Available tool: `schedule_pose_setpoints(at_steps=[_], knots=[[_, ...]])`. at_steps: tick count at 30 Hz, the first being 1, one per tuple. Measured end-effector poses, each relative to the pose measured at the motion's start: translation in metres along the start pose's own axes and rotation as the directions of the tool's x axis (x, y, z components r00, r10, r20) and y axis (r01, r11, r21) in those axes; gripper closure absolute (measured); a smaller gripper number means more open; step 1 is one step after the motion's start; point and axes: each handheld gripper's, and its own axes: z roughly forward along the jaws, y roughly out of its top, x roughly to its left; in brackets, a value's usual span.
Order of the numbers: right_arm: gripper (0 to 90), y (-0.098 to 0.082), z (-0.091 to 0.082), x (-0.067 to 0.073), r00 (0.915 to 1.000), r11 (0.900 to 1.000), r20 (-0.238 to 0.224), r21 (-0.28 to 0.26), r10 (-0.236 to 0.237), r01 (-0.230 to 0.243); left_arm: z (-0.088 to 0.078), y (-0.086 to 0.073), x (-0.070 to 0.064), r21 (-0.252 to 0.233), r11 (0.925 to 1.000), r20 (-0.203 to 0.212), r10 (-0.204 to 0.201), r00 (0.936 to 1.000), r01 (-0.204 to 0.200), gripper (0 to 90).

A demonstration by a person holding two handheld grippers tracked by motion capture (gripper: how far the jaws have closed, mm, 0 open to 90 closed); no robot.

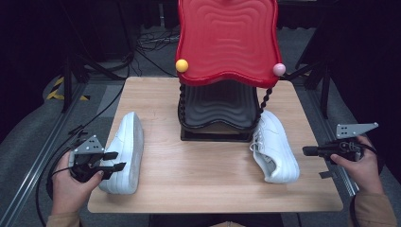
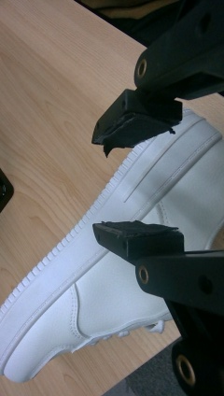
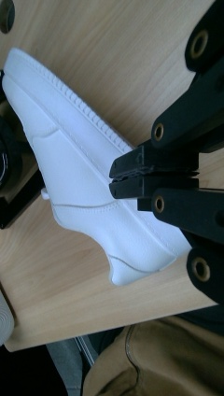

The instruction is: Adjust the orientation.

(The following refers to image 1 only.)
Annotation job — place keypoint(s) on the aluminium floor rail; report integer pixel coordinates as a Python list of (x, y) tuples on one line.
[(329, 132), (34, 167)]

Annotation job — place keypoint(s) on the person's right hand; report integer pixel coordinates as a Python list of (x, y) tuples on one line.
[(365, 176)]

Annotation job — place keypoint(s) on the black tape piece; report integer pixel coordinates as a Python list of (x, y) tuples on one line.
[(326, 174)]

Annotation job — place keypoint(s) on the red and black shoe rack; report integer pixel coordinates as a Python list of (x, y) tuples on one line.
[(227, 41)]

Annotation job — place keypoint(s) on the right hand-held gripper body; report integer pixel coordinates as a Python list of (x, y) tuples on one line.
[(346, 148)]

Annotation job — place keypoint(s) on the yellow and black floor tape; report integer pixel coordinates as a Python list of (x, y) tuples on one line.
[(53, 94)]

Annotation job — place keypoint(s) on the person's left hand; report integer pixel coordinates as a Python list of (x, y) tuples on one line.
[(66, 192)]

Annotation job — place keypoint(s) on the white sneaker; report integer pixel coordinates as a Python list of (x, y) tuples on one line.
[(126, 148), (277, 151)]

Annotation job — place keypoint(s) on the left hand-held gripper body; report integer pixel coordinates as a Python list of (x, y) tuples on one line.
[(86, 146)]

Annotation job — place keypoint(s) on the black metal stand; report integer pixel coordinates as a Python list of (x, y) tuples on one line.
[(66, 82), (324, 91)]

